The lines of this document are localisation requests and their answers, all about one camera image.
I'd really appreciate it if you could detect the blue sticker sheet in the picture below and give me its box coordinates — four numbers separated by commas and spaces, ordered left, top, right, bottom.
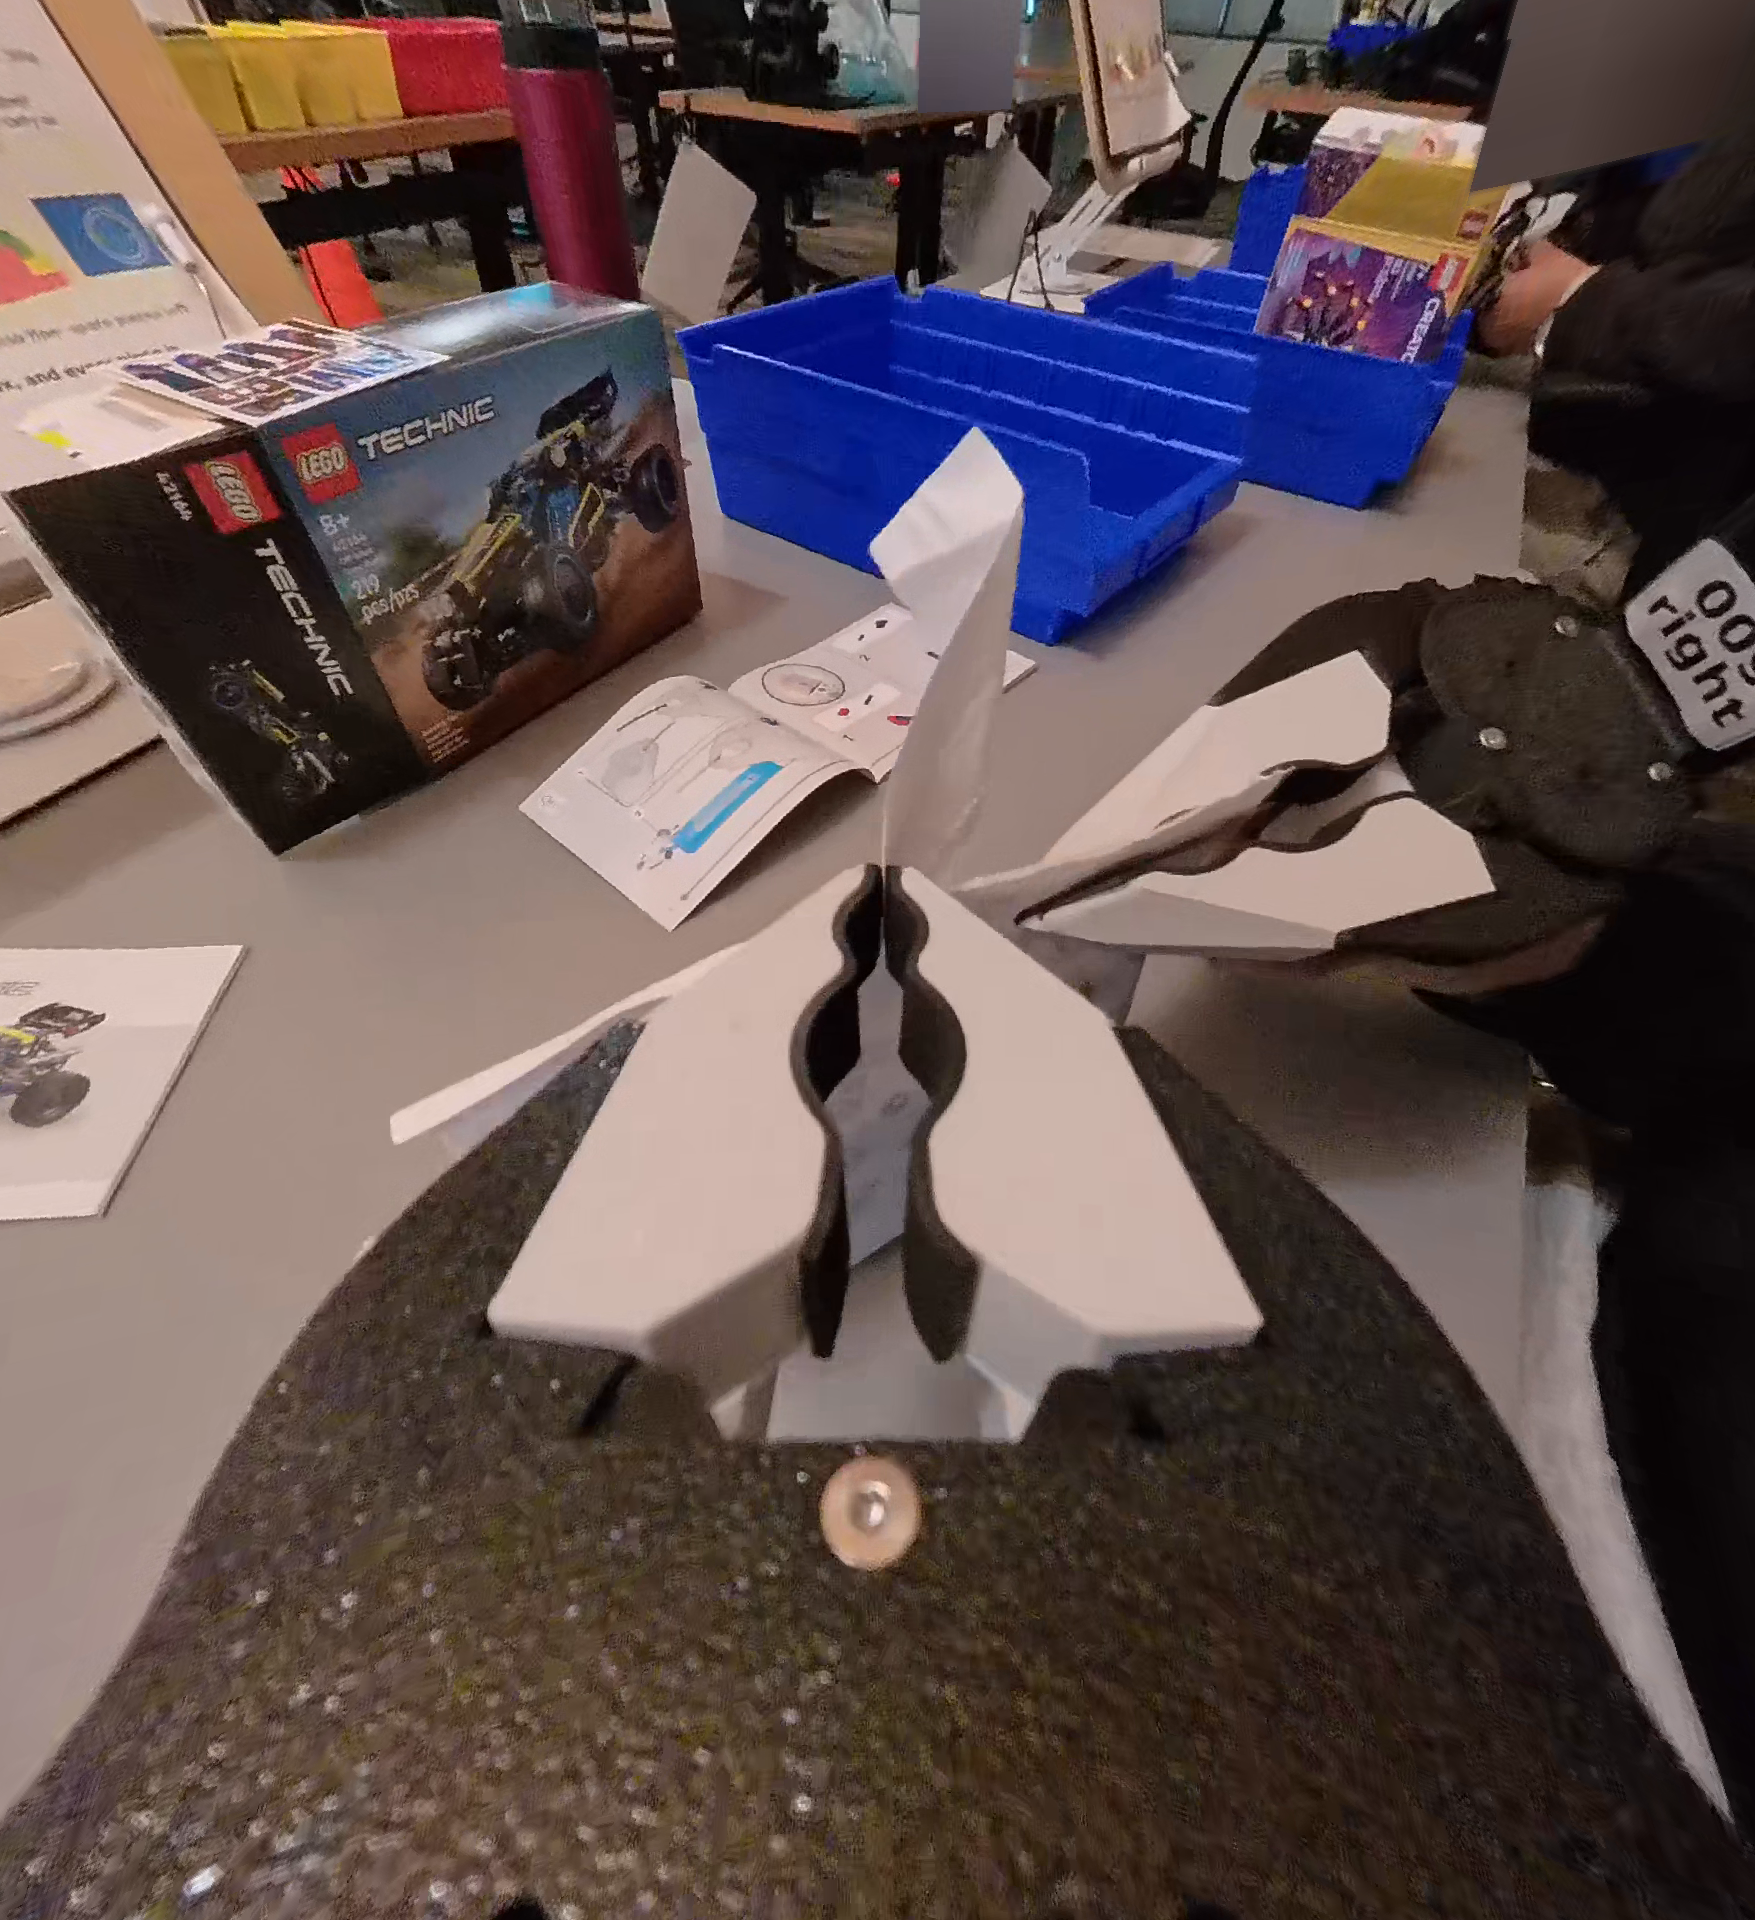
108, 318, 448, 429

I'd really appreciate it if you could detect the red storage bin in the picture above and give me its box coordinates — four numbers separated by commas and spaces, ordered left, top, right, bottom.
367, 13, 514, 118

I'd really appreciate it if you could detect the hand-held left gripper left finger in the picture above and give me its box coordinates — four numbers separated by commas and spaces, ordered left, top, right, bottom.
486, 866, 885, 1441

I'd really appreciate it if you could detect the red plastic piece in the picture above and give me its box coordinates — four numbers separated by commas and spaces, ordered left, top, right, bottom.
298, 240, 387, 333

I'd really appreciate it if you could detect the blue plastic bin with dividers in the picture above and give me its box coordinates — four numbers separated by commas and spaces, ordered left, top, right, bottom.
678, 274, 1249, 648

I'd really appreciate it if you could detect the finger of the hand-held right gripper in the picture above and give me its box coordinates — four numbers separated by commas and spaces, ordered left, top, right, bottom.
1018, 649, 1403, 910
1016, 793, 1499, 964

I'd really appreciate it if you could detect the instruction booklet with car cover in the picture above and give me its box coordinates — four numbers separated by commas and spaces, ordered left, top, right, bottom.
0, 945, 246, 1226
520, 602, 1041, 932

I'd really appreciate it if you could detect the white tablet stand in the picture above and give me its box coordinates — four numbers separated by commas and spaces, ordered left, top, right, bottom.
1012, 150, 1227, 315

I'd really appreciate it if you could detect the dark frame office desk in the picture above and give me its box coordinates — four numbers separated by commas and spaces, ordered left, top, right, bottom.
659, 83, 1086, 302

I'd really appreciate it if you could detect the yellow toy set box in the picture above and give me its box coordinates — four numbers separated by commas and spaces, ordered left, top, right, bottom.
1293, 109, 1490, 248

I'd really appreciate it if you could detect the wooden background table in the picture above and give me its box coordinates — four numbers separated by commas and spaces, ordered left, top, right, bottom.
218, 109, 523, 298

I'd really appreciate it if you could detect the hanging white paper sheet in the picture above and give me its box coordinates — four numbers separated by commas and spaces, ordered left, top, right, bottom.
953, 142, 1053, 279
642, 142, 758, 324

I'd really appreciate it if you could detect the person's right forearm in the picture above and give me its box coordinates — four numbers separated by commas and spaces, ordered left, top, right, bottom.
1408, 817, 1755, 1201

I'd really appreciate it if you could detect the another person's forearm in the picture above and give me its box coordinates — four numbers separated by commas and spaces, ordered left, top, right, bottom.
1530, 104, 1755, 512

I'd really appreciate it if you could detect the printed instruction poster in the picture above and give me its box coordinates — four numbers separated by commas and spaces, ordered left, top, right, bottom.
0, 0, 256, 556

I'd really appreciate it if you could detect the white printed paper bag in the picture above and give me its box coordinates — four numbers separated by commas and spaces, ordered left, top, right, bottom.
390, 428, 1142, 1285

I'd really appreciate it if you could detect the small display board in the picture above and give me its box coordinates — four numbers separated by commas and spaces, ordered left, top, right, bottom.
1063, 0, 1197, 174

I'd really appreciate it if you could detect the person's black jacket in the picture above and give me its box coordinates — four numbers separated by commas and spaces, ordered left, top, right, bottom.
1582, 1140, 1755, 1900

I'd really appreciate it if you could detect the magenta drinking bottle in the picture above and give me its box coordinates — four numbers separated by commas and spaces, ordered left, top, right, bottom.
499, 0, 642, 302

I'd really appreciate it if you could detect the wooden display board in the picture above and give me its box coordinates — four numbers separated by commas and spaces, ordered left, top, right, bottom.
45, 0, 327, 328

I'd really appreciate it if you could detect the purple toy set box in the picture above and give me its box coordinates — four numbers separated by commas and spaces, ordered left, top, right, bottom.
1252, 217, 1476, 365

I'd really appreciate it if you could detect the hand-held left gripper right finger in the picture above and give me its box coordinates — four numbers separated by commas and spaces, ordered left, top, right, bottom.
884, 866, 1266, 1444

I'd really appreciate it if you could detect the black toy car set box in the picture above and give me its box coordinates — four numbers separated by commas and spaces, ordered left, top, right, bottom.
4, 283, 702, 858

